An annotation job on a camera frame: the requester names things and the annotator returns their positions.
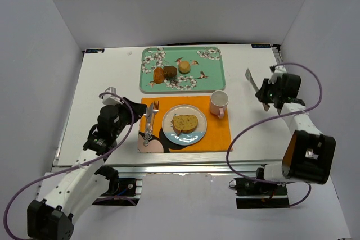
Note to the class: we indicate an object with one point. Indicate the dark brown muffin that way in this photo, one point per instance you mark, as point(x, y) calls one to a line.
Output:
point(170, 72)

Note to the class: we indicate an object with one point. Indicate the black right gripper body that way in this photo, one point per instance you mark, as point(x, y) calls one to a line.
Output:
point(264, 94)

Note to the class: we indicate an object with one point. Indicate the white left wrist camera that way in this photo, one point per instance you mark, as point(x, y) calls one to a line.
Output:
point(109, 97)

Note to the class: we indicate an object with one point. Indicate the pink white ceramic mug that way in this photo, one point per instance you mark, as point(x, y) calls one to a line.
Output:
point(218, 103)

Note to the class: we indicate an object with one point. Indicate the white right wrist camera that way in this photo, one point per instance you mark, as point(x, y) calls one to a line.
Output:
point(277, 72)

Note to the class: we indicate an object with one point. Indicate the sliced bread piece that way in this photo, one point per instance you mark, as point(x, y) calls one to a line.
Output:
point(184, 124)

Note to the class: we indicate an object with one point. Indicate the silver table knife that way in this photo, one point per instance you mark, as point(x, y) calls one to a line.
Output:
point(149, 121)

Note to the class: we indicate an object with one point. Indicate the orange cartoon placemat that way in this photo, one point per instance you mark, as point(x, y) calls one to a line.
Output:
point(217, 137)

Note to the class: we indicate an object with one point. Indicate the silver metal tongs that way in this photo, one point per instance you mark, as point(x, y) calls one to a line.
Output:
point(250, 79)

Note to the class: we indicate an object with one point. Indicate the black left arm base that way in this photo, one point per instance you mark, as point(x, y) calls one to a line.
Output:
point(127, 194)

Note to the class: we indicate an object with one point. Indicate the green floral tray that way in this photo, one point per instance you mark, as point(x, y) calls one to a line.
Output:
point(206, 69)

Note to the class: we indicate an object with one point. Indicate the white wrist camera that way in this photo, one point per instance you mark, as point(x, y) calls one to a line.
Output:
point(109, 97)
point(277, 72)

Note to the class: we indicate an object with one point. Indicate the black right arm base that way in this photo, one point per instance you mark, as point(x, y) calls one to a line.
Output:
point(256, 195)

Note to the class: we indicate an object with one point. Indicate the aluminium table frame rail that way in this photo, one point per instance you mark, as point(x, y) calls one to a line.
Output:
point(256, 142)

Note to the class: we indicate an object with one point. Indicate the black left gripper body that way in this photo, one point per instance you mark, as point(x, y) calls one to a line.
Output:
point(134, 108)

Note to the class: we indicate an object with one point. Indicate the silver spoon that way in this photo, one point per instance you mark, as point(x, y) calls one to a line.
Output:
point(147, 116)

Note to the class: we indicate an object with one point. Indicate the white blue ceramic plate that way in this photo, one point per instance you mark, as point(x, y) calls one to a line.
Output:
point(184, 139)

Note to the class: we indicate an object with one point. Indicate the silver fork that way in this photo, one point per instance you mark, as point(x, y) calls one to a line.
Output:
point(155, 111)

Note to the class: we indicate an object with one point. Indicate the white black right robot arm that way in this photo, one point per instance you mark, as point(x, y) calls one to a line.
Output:
point(309, 155)

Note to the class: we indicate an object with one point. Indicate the pale round bun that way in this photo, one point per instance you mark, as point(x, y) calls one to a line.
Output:
point(184, 67)

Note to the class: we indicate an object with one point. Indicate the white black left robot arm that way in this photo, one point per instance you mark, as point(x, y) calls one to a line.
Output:
point(55, 215)

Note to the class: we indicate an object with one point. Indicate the orange-brown bread roll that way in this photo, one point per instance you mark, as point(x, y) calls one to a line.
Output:
point(158, 75)

